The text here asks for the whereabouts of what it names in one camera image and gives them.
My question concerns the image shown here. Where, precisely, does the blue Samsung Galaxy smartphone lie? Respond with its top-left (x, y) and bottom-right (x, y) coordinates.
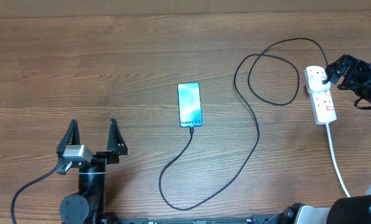
top-left (177, 83), bottom-right (203, 128)

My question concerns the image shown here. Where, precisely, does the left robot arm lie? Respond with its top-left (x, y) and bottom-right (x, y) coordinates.
top-left (55, 118), bottom-right (128, 224)

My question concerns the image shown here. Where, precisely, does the white power strip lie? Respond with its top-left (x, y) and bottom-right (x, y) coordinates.
top-left (304, 65), bottom-right (337, 125)

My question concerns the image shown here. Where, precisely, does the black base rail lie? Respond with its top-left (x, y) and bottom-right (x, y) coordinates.
top-left (62, 212), bottom-right (296, 224)

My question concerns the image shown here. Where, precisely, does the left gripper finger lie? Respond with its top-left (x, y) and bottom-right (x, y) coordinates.
top-left (56, 119), bottom-right (80, 156)
top-left (106, 118), bottom-right (128, 156)

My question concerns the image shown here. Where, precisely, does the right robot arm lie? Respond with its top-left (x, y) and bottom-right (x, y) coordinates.
top-left (267, 55), bottom-right (371, 223)

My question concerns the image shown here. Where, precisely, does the white power strip cord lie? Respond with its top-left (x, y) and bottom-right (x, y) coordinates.
top-left (324, 123), bottom-right (351, 198)

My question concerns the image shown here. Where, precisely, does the black USB charging cable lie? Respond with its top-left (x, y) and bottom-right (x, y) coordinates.
top-left (158, 37), bottom-right (331, 212)

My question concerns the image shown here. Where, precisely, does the white charger plug adapter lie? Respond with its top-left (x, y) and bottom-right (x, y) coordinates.
top-left (306, 76), bottom-right (331, 94)

